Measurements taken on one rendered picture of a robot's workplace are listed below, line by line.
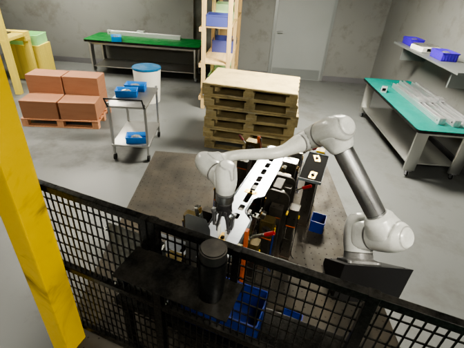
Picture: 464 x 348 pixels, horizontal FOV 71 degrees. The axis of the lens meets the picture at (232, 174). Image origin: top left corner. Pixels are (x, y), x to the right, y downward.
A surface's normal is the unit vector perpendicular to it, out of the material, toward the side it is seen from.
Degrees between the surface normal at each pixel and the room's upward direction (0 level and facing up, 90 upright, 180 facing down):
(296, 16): 90
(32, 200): 90
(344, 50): 90
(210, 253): 0
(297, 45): 90
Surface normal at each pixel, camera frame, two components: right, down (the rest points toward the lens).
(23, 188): 0.93, 0.25
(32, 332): 0.07, -0.84
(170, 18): -0.04, 0.53
